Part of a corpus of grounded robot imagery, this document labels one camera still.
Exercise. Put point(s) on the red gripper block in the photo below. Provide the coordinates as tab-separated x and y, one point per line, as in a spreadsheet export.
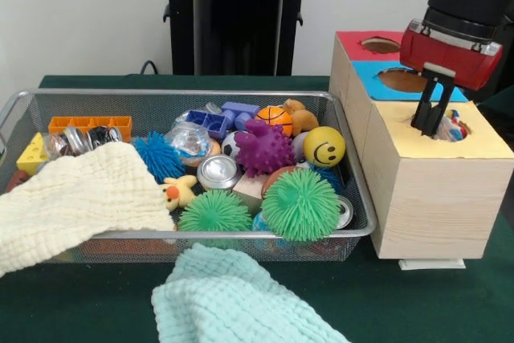
450	58

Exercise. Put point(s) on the multicolour patchwork print cloth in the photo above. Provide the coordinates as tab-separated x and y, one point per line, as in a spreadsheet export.
456	126

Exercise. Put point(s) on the green spiky ball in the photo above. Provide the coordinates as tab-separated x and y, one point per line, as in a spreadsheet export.
300	204
214	212

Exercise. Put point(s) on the mint green knitted cloth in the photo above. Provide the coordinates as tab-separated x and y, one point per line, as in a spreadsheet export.
233	299

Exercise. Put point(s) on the cream knitted cloth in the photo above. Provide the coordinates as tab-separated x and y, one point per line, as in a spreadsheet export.
72	202

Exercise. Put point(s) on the wooden box with three holes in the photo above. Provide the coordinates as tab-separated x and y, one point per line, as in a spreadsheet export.
426	206

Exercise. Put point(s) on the yellow smiley face ball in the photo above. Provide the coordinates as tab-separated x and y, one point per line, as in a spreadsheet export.
324	147

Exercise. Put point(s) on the silver drink can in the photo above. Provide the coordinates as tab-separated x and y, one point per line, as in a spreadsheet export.
345	213

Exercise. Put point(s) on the orange toy basketball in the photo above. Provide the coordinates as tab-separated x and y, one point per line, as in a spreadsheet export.
275	120

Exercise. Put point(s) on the purple spiky ball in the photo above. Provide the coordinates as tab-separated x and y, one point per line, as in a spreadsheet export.
265	149

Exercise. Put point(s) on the brown toy football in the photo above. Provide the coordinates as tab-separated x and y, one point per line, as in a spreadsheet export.
275	177

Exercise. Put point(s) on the yellow duck plush toy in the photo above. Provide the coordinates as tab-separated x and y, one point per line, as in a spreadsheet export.
181	192

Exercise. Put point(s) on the blue spiky ball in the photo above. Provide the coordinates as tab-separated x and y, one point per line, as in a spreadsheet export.
158	157

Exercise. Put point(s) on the orange plastic tray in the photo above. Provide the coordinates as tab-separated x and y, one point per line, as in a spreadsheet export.
88	124

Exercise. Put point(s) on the yellow cheese wedge toy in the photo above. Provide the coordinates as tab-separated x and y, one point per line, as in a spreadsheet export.
31	154

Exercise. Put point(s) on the white flat base plate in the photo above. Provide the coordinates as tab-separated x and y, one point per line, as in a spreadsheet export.
432	263

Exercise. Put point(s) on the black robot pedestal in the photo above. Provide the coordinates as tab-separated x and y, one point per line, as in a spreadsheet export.
233	22

